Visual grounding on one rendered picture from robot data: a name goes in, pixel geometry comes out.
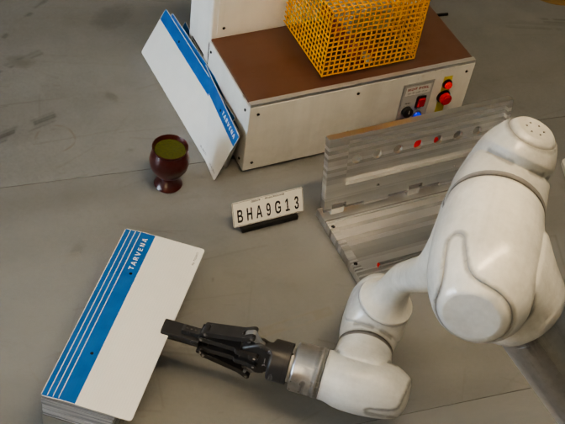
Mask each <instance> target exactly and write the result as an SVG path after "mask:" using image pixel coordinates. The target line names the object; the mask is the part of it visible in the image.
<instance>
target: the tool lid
mask: <svg viewBox="0 0 565 424"><path fill-rule="evenodd" d="M513 100H514V99H512V98H511V97H510V96H506V97H502V98H495V99H490V100H487V101H482V102H479V103H472V104H468V105H464V106H460V107H456V108H452V109H445V110H442V111H437V112H434V113H429V114H422V115H418V116H415V117H410V118H407V119H400V120H395V121H392V122H387V123H384V124H380V125H373V126H369V127H365V128H361V129H357V130H350V131H346V132H342V133H338V134H334V135H327V136H326V137H325V159H324V170H323V181H322V192H321V203H320V206H321V207H322V208H323V210H327V209H332V204H338V203H342V202H344V203H345V204H353V203H356V202H360V201H362V204H369V203H372V202H376V201H379V200H383V199H387V198H388V195H389V194H391V193H397V192H400V191H404V190H407V189H409V186H410V185H414V184H417V183H419V184H420V185H421V186H425V185H428V184H432V183H438V182H439V184H438V185H439V186H440V185H443V184H447V183H451V182H452V180H453V178H454V177H455V175H456V173H457V171H458V169H459V168H460V166H461V165H462V164H463V162H464V161H465V159H466V158H467V156H468V154H469V153H470V151H471V150H472V149H473V147H475V145H476V144H477V143H478V141H479V140H480V139H481V137H482V136H483V135H485V134H486V133H487V132H488V131H489V130H491V129H492V128H493V127H494V126H496V125H498V124H500V123H501V122H503V121H505V120H507V119H509V118H510V113H511V109H512V104H513ZM478 126H479V127H480V128H479V131H478V132H477V133H475V134H473V130H474V129H475V128H476V127H478ZM459 130H460V131H461V133H460V135H459V136H458V137H457V138H453V136H454V134H455V133H456V132H457V131H459ZM438 135H441V138H440V140H439V141H437V142H434V139H435V138H436V137H437V136H438ZM418 140H421V143H420V145H419V146H417V147H414V144H415V142H416V141H418ZM397 145H401V148H400V149H399V150H398V151H393V149H394V147H395V146H397ZM379 149H380V150H381V152H380V154H379V155H378V156H373V153H374V152H375V151H376V150H379ZM356 154H360V157H359V159H358V160H357V161H355V162H353V161H352V158H353V157H354V156H355V155H356Z"/></svg>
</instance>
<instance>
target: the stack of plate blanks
mask: <svg viewBox="0 0 565 424"><path fill-rule="evenodd" d="M130 231H131V229H125V230H124V233H123V235H122V236H121V238H120V240H119V243H118V245H117V246H116V247H115V249H114V252H113V254H112V256H111V258H110V259H109V261H108V264H107V266H106V268H105V269H104V271H103V274H102V276H101V278H100V279H99V280H98V283H97V285H96V287H95V289H94V290H93V292H92V295H91V297H90V299H89V301H88V302H87V305H86V307H85V309H84V311H83V312H82V314H81V316H80V318H79V320H78V322H77V324H76V326H75V328H74V330H73V332H72V334H71V336H70V338H69V340H68V342H67V344H66V346H65V348H64V349H63V351H62V353H61V355H60V357H59V359H58V361H57V363H56V365H55V367H54V369H53V371H52V373H51V375H50V377H49V379H48V381H47V383H46V384H45V387H44V388H43V390H42V392H41V396H42V397H41V403H42V408H43V409H42V411H43V414H42V419H43V424H123V423H124V420H122V419H119V418H115V417H112V416H107V415H104V414H101V413H98V412H96V411H90V410H88V409H85V408H81V407H79V406H76V405H71V404H68V403H65V402H62V401H59V400H54V399H51V398H49V397H48V396H47V394H48V392H49V390H50V387H51V386H52V384H53V382H54V380H55V377H56V375H57V374H58V372H59V370H60V368H61V365H62V364H63V362H64V360H65V358H66V355H67V354H68V352H69V350H70V348H71V345H72V343H73V342H74V340H75V338H76V336H77V334H78V332H79V331H80V329H81V327H82V324H83V322H84V321H85V319H86V317H87V314H88V312H89V310H90V309H91V307H92V304H93V302H94V300H95V299H96V297H97V295H98V292H99V290H100V289H101V287H102V285H103V282H104V280H105V278H106V277H107V276H108V273H109V271H110V269H111V267H112V266H113V264H114V261H115V259H116V257H117V256H118V254H119V251H120V249H121V247H122V245H123V244H124V241H125V239H126V237H127V235H128V234H129V232H130Z"/></svg>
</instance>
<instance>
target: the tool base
mask: <svg viewBox="0 0 565 424"><path fill-rule="evenodd" d="M438 184H439V182H438V183H432V184H428V185H425V186H421V185H420V184H419V183H418V184H414V185H410V186H409V189H407V190H404V191H400V192H397V193H391V194H389V195H388V198H387V199H383V200H379V201H376V202H372V203H369V204H362V201H360V202H356V203H353V204H345V203H344V202H343V203H338V204H332V209H327V210H323V208H318V209H317V212H316V215H317V217H318V219H319V221H320V223H321V225H322V226H323V227H324V229H325V231H326V233H327V234H328V236H329V238H330V239H331V241H332V242H333V244H334V246H335V248H336V250H337V251H338V252H339V254H340V255H341V258H342V259H343V261H344V263H345V264H346V266H347V267H348V269H349V271H350V272H351V275H352V276H353V278H354V279H355V280H356V283H357V284H358V283H359V282H360V281H361V280H362V279H363V278H365V277H366V276H368V275H370V274H373V273H384V274H386V273H387V272H388V271H389V270H390V269H391V268H392V267H393V266H395V265H396V264H398V263H399V262H398V263H395V264H392V265H388V266H385V267H382V268H378V266H377V264H378V262H383V261H387V260H389V259H393V258H396V257H402V256H405V255H408V254H411V253H414V252H420V251H423V250H424V248H425V246H426V243H427V241H428V240H429V238H430V234H431V232H432V230H433V227H434V225H435V222H436V219H437V216H438V214H439V211H440V208H441V204H442V201H443V199H444V198H445V196H446V193H447V191H448V189H449V187H450V186H451V183H447V184H443V185H440V186H439V185H438ZM332 225H334V226H335V228H332V227H331V226H332ZM354 262H357V265H354Z"/></svg>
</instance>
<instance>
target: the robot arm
mask: <svg viewBox="0 0 565 424"><path fill-rule="evenodd" d="M556 163H557V143H556V141H555V139H554V135H553V133H552V132H551V131H550V130H549V128H547V127H546V126H545V125H544V124H543V123H542V122H540V121H538V120H537V119H533V118H531V117H527V116H520V117H517V118H516V117H514V118H509V119H507V120H505V121H503V122H501V123H500V124H498V125H496V126H494V127H493V128H492V129H491V130H489V131H488V132H487V133H486V134H485V135H483V136H482V137H481V139H480V140H479V141H478V143H477V144H476V145H475V147H473V149H472V150H471V151H470V153H469V154H468V156H467V158H466V159H465V161H464V162H463V164H462V165H461V166H460V168H459V169H458V171H457V173H456V175H455V177H454V178H453V180H452V182H451V186H450V187H449V189H448V191H447V193H446V196H445V198H444V199H443V201H442V204H441V208H440V211H439V214H438V216H437V219H436V222H435V225H434V227H433V230H432V232H431V234H430V238H429V240H428V241H427V243H426V246H425V248H424V250H423V251H422V253H421V254H420V255H419V256H418V257H413V258H410V259H408V260H405V261H402V262H400V263H398V264H396V265H395V266H393V267H392V268H391V269H390V270H389V271H388V272H387V273H386V274H384V273H373V274H370V275H368V276H366V277H365V278H363V279H362V280H361V281H360V282H359V283H358V284H357V285H356V286H355V288H354V289H353V290H352V291H351V294H350V297H349V299H348V301H347V303H346V308H345V310H344V314H343V316H342V320H341V327H340V334H339V340H338V343H337V345H336V347H335V350H329V349H327V348H326V347H319V346H315V345H313V344H309V343H307V342H300V343H299V345H298V347H295V345H296V344H295V343H292V342H287V341H284V340H281V339H277V340H276V341H275V342H269V341H268V340H267V339H265V338H262V337H260V336H259V335H258V331H259V328H258V327H256V326H251V327H242V326H230V325H224V324H218V323H212V322H207V323H206V324H203V327H202V328H197V327H195V326H190V325H186V324H183V323H181V322H177V321H173V320H169V319H165V321H164V324H163V326H162V328H161V334H164V335H167V336H168V337H167V339H170V340H173V341H176V342H181V343H185V344H187V345H191V346H194V347H197V349H196V353H199V351H200V356H201V357H203V358H207V359H208V360H210V361H212V362H215V363H217V364H219V365H222V366H224V367H226V368H229V369H231V370H233V371H235V372H237V373H238V374H240V375H241V376H242V377H244V378H246V379H248V378H249V376H250V374H251V373H252V372H255V373H263V374H265V379H266V380H269V381H272V382H275V383H278V384H283V385H284V384H285V382H287V383H288V386H287V389H288V390H289V391H292V392H295V393H298V394H301V395H306V396H309V397H310V398H315V397H316V399H317V400H321V401H323V402H324V403H326V404H327V405H329V406H331V407H333V408H336V409H337V410H340V411H344V412H347V413H351V414H353V415H357V416H365V417H370V418H376V419H395V418H396V417H398V416H399V415H400V414H401V413H402V412H403V411H404V409H405V407H406V405H407V403H408V399H409V393H410V388H411V378H410V377H409V376H408V375H407V374H406V373H405V371H403V370H402V369H401V368H400V367H399V366H397V365H395V364H393V363H392V356H393V351H394V349H395V348H396V346H397V343H398V342H399V341H400V340H401V338H402V335H403V333H404V329H405V327H406V325H407V322H408V320H409V317H410V316H411V313H412V309H413V306H412V301H411V299H410V297H409V296H410V294H411V293H412V292H419V293H424V292H428V294H429V298H430V303H431V306H432V309H433V311H434V313H435V315H436V318H437V320H438V321H439V322H440V323H441V325H442V326H443V327H444V328H445V329H446V330H447V331H449V332H450V333H451V334H452V335H454V336H455V337H458V338H460V339H462V340H464V341H467V342H474V343H494V344H497V345H500V346H502V347H503V348H504V350H505V351H506V352H507V353H508V355H509V356H510V358H511V359H512V361H513V362H514V363H515V365H516V367H517V368H518V369H519V370H520V372H521V373H522V374H523V376H524V377H525V379H526V380H527V382H528V383H529V384H530V386H531V388H532V389H533V390H534V391H535V392H536V394H537V395H538V397H539V398H540V400H541V401H542V403H543V404H544V406H545V407H546V408H547V409H548V410H549V412H550V413H551V415H552V416H553V418H554V419H555V421H556V422H557V424H565V286H564V282H563V280H562V276H561V274H560V271H559V269H558V266H557V262H556V259H555V256H554V253H553V250H552V244H551V242H550V238H549V235H548V234H547V233H546V231H545V218H546V212H547V200H548V195H549V189H550V184H549V182H548V180H549V179H550V177H551V176H552V174H553V173H554V171H555V167H556ZM241 344H242V345H241ZM327 356H328V357H327ZM317 392H318V393H317Z"/></svg>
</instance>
